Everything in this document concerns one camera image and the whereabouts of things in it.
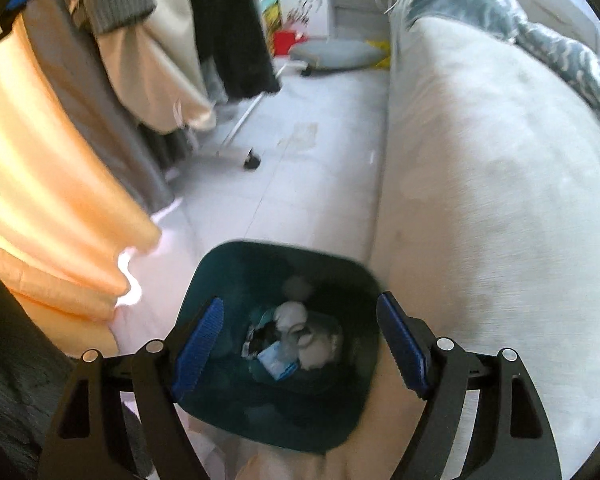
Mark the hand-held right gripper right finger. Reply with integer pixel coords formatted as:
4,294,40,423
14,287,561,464
375,291,564,480

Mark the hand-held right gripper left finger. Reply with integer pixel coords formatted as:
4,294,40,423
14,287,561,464
37,297,225,480

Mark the black wrapper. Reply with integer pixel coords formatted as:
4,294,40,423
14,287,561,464
243,319,277,357

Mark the dark teal trash bin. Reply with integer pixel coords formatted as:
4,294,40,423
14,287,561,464
172,239,384,456

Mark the blue and white packet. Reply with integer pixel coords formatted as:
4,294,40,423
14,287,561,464
256,344,299,382

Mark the white paper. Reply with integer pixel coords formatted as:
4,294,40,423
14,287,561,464
299,329,344,370

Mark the white tissue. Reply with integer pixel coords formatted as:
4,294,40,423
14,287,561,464
274,302,309,335

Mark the cream hanging coat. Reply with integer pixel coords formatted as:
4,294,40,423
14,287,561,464
109,0,219,134

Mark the black hanging coat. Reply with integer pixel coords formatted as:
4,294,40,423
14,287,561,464
182,0,282,102

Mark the dark fuzzy cloth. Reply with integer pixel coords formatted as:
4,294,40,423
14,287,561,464
0,259,147,480

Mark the light grey sofa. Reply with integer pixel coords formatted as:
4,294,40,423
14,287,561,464
240,12,600,480

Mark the orange curtain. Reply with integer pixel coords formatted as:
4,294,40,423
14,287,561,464
0,12,164,359

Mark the colourful picture board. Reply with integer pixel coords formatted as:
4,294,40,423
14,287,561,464
258,0,284,31

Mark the white wheeled clothes rack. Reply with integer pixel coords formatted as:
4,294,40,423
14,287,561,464
214,62,312,171

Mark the red box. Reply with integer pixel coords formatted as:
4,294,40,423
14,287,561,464
272,29,306,57

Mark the grey floor cushion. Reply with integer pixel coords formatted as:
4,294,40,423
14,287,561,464
288,38,387,71

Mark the grey white patterned blanket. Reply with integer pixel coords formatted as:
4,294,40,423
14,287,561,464
437,0,600,147

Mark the teal grey blanket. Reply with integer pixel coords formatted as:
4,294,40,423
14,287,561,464
399,0,519,37

